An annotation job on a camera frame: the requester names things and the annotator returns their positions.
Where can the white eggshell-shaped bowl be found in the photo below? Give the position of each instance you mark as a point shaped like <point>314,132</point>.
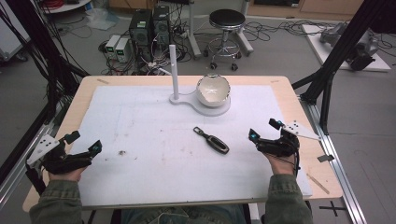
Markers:
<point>213,91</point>

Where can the wooden table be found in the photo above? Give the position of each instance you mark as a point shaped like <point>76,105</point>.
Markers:
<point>320,174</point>

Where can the person's right hand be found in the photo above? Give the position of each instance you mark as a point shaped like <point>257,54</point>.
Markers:
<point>282,165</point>

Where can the white power supply unit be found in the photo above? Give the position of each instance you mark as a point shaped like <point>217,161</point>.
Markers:
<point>123,49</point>
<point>112,45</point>

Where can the aluminium rail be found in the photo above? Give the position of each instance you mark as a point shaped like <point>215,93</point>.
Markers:
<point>339,174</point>
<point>18,174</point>

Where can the person's legs in jeans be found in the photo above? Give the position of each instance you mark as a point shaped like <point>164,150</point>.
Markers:
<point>183,215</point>

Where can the white stand with pole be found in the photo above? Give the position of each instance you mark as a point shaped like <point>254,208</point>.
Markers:
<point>174,77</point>

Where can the grey machine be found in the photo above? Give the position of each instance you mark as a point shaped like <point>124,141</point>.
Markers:
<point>361,46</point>

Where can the dark tape piece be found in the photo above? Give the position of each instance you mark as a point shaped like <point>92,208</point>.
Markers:
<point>325,158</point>

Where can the white round table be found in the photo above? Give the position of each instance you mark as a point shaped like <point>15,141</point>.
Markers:
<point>67,6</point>

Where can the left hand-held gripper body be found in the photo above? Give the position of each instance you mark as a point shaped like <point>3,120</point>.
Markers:
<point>43,148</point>

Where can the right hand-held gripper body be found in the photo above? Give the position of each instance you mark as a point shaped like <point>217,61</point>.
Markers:
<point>281,146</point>

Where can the thin wooden stick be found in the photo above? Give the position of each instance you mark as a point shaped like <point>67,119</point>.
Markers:
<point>318,184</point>

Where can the black metal frame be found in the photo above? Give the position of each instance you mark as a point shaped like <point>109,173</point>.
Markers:
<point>342,46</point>
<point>37,40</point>

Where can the black round stool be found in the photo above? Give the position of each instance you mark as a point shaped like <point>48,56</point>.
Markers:
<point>227,20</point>

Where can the black computer tower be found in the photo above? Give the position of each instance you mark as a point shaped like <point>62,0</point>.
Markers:
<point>140,34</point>
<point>161,25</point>

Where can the clear plastic bag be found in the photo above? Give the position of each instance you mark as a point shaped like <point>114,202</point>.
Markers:
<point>101,18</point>

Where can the white floor board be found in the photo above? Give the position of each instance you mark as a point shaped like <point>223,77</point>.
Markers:
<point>317,46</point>

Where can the white table mat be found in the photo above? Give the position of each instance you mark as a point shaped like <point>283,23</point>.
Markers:
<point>174,168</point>

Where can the person's left hand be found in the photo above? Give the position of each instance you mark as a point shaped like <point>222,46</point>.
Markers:
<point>67,176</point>

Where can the black oblong hand tool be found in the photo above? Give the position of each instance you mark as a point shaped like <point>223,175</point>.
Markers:
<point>214,143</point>

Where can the beige tape strip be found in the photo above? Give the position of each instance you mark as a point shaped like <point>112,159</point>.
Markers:
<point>102,81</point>

